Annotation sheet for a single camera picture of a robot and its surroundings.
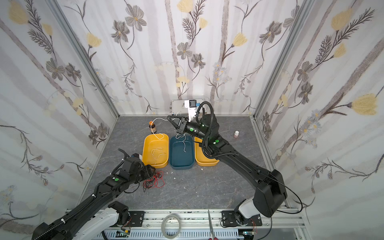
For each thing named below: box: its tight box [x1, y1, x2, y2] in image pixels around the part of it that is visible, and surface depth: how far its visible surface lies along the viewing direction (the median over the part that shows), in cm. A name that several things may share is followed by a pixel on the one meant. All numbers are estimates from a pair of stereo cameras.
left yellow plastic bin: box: [142, 133, 169, 169], surface depth 100 cm
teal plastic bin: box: [169, 135, 195, 170], surface depth 100 cm
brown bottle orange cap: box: [149, 121, 157, 134], surface depth 109 cm
